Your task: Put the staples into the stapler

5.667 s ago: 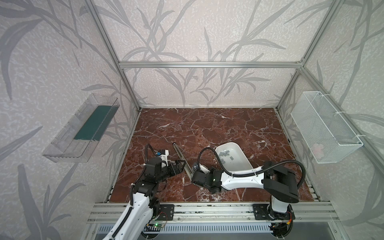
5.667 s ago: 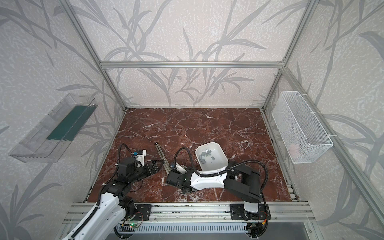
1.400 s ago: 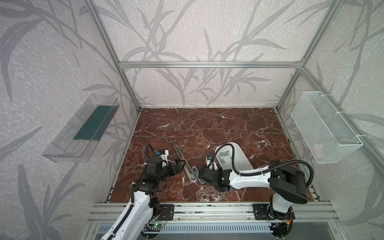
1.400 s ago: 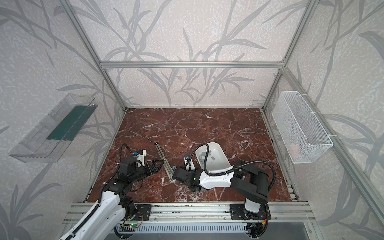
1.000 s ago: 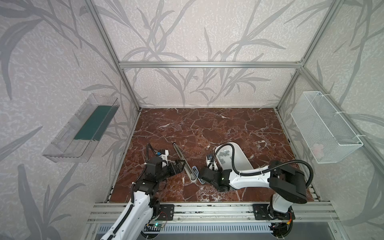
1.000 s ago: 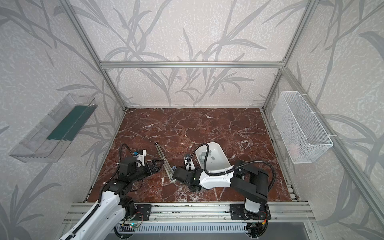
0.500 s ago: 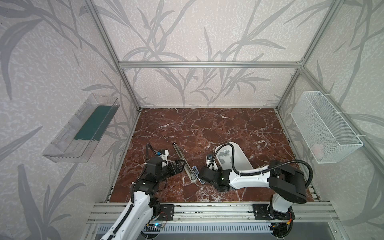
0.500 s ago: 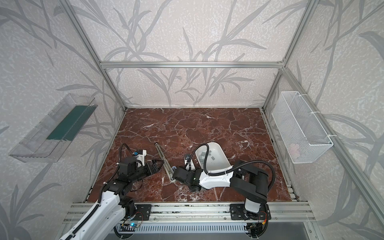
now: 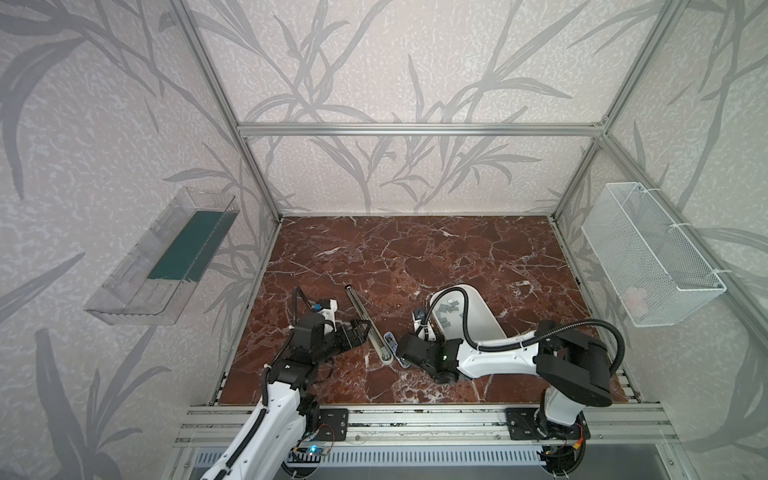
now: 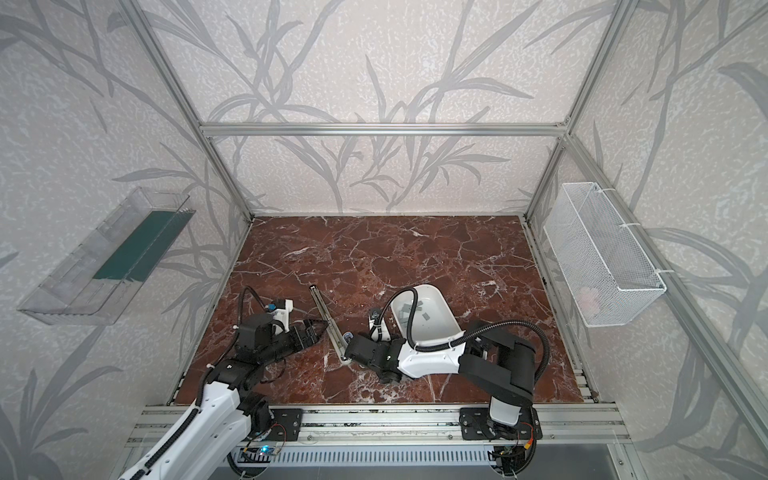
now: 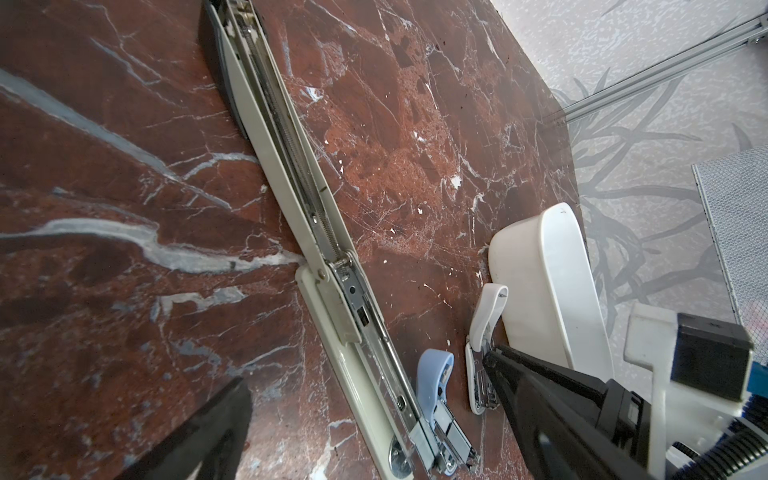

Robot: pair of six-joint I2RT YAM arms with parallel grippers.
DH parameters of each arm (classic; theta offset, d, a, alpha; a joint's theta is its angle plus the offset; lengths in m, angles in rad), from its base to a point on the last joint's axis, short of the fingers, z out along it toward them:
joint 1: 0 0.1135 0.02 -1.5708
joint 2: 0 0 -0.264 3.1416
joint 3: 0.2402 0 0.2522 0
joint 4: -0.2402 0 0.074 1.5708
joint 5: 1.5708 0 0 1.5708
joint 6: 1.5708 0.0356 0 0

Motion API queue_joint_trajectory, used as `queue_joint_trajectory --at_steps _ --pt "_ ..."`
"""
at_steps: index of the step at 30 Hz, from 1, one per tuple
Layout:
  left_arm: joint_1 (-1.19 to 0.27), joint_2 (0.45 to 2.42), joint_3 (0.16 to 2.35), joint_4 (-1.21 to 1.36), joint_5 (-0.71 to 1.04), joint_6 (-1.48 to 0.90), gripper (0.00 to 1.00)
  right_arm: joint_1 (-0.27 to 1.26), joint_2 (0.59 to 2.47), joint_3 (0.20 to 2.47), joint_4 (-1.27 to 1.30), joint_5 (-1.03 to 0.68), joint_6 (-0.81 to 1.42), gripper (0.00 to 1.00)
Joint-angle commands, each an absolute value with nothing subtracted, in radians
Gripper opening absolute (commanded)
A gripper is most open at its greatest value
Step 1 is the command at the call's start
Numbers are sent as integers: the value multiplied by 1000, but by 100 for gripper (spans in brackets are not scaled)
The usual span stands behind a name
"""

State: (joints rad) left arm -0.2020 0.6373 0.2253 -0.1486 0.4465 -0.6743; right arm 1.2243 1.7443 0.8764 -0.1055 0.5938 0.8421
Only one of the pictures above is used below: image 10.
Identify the pink object in basket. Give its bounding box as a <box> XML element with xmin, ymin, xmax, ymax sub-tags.
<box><xmin>576</xmin><ymin>287</ymin><xmax>600</xmax><ymax>315</ymax></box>

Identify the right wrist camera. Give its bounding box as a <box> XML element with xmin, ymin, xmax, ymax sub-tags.
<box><xmin>368</xmin><ymin>308</ymin><xmax>390</xmax><ymax>341</ymax></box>

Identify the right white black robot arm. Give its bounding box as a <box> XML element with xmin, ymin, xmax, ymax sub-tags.
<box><xmin>345</xmin><ymin>284</ymin><xmax>551</xmax><ymax>429</ymax></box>

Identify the green circuit board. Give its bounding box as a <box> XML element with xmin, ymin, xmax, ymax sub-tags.
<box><xmin>241</xmin><ymin>445</ymin><xmax>282</xmax><ymax>463</ymax></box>

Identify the beige black long stapler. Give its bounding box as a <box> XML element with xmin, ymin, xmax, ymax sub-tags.
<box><xmin>309</xmin><ymin>285</ymin><xmax>351</xmax><ymax>365</ymax></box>

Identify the white wire mesh basket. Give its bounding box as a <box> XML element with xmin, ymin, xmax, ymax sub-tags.
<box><xmin>544</xmin><ymin>182</ymin><xmax>667</xmax><ymax>328</ymax></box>

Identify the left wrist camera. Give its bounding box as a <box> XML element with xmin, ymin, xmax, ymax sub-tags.
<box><xmin>267</xmin><ymin>299</ymin><xmax>294</xmax><ymax>331</ymax></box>

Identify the white oval tray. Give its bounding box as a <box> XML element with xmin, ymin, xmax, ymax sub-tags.
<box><xmin>390</xmin><ymin>284</ymin><xmax>464</xmax><ymax>346</ymax></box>

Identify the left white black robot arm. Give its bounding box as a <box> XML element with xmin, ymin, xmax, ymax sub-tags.
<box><xmin>120</xmin><ymin>287</ymin><xmax>328</xmax><ymax>479</ymax></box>

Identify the clear plastic wall bin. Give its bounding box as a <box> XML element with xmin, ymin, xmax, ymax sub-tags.
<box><xmin>18</xmin><ymin>187</ymin><xmax>196</xmax><ymax>326</ymax></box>

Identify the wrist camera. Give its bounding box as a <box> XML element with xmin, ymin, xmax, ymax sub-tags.
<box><xmin>267</xmin><ymin>299</ymin><xmax>294</xmax><ymax>331</ymax></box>
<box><xmin>368</xmin><ymin>308</ymin><xmax>390</xmax><ymax>341</ymax></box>

